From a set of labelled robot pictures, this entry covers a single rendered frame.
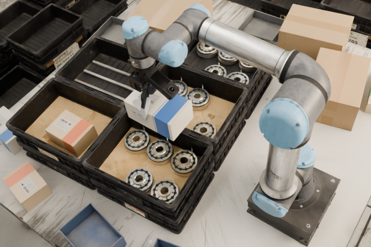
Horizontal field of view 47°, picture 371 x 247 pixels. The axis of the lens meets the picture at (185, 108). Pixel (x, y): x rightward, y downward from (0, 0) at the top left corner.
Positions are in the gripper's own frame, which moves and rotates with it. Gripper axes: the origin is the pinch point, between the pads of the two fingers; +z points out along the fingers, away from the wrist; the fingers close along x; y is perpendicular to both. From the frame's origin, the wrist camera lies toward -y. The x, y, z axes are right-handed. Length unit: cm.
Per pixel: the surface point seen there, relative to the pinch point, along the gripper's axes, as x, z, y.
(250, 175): -15, 42, -28
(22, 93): -12, 83, 137
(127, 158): 11.1, 28.3, 12.4
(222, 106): -30.4, 28.5, -5.4
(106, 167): 18.8, 28.3, 16.6
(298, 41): -84, 29, -15
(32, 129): 22, 28, 57
